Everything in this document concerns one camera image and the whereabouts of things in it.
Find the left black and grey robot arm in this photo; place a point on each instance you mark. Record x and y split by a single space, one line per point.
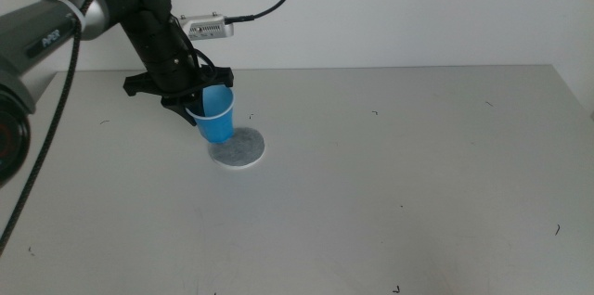
32 40

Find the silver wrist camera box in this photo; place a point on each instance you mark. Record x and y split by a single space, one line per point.
209 29

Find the grey round cup mat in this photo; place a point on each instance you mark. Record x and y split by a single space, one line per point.
243 153

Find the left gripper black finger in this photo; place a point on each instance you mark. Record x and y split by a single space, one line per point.
197 106
178 107

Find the blue plastic cup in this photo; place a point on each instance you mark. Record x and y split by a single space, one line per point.
217 123

